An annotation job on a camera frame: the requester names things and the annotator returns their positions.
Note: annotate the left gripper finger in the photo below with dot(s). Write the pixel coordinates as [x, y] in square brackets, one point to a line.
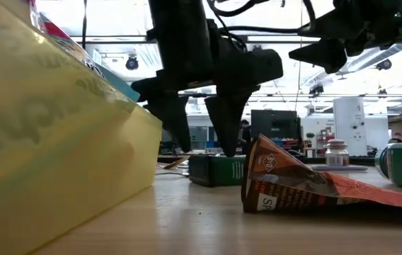
[227, 124]
[174, 120]

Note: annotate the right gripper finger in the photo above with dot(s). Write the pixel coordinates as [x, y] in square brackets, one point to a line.
[323, 55]
[339, 25]

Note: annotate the dark green tin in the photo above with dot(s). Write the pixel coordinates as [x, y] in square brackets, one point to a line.
[218, 171]

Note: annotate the orange brown candy packet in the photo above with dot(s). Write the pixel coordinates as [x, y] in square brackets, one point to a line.
[286, 177]

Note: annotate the red white snack packet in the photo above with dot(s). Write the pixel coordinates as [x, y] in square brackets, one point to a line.
[56, 32]

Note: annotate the yellow plastic bin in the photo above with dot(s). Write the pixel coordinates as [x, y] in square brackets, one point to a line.
[45, 159]

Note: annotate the person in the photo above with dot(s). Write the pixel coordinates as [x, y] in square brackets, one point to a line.
[245, 132]

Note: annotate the white pillar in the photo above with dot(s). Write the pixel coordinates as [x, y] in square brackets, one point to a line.
[349, 124]

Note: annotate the small white-lidded jar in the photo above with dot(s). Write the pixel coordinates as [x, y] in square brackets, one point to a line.
[336, 159]

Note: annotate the black metal frame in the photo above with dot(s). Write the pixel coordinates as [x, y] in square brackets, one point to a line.
[293, 39]

